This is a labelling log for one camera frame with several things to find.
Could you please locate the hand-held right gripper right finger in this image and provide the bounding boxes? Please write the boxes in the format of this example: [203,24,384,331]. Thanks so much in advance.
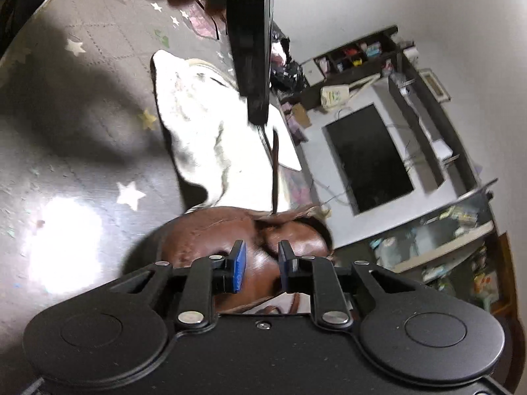
[278,239,417,331]

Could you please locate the brown leather shoe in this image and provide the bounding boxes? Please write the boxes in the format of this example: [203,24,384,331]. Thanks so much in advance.
[123,205,337,317]

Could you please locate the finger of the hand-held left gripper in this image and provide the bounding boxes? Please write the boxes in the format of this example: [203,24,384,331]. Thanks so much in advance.
[246,92,271,126]

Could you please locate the dark wooden shelf unit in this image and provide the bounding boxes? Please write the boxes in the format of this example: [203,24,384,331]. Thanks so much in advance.
[300,25,412,110]

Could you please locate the framed picture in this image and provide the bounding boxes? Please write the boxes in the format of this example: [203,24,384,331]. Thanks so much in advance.
[419,69,451,103]

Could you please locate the white cloth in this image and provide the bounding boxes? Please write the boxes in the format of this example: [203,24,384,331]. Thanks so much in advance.
[150,49,304,211]

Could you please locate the black plastic bag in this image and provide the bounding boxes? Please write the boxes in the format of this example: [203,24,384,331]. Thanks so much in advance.
[269,29,310,93]

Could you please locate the black television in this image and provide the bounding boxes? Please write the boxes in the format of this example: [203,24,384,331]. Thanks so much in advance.
[321,104,415,215]

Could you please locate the brown cardboard box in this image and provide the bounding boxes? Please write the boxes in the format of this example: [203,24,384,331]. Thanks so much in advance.
[290,104,312,129]

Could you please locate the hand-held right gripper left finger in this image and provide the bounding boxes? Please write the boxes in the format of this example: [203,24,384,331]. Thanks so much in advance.
[110,239,248,331]

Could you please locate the glass display cabinet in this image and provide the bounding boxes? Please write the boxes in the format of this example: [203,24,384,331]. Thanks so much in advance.
[370,179,517,317]

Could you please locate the star-printed grey mat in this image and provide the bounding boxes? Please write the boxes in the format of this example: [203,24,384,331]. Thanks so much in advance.
[0,0,314,371]

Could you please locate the white tote bag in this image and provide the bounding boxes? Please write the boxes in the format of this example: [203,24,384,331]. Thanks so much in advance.
[320,84,351,111]

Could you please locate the dark wall shelf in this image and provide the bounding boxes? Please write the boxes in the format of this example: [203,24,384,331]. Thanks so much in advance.
[387,75,447,191]

